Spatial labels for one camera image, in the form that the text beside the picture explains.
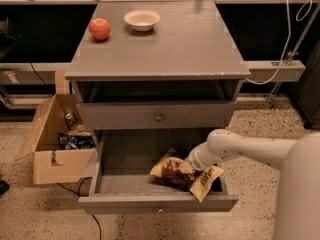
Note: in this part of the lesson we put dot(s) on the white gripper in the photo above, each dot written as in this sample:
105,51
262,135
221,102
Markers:
197,163

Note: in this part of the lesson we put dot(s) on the brown chip bag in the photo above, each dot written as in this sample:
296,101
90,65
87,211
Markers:
179,172

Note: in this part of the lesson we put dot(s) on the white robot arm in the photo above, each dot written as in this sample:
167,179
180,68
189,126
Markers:
298,200

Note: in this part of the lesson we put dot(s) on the round brass drawer knob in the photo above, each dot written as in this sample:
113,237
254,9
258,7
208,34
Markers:
158,117

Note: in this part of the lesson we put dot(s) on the grey wooden drawer cabinet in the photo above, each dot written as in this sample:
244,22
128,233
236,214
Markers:
168,64

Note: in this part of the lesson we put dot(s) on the closed grey upper drawer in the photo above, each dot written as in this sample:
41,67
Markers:
112,116

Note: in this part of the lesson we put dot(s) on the open grey middle drawer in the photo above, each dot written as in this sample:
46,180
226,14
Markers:
122,183

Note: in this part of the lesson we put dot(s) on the blue snack bag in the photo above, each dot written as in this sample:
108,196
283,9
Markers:
73,142

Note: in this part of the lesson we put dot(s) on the metal drink can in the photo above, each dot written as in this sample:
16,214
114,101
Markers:
71,121

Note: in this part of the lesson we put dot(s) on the white paper bowl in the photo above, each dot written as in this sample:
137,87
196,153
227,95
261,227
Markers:
142,20

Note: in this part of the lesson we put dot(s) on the open cardboard box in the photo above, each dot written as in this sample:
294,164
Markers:
51,163

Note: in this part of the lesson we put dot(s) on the red apple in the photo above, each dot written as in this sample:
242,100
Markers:
99,28

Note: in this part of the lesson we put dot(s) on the black shoe tip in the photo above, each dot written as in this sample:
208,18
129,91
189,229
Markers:
4,187

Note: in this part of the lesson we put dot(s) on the grey window rail frame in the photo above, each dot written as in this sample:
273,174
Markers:
256,72

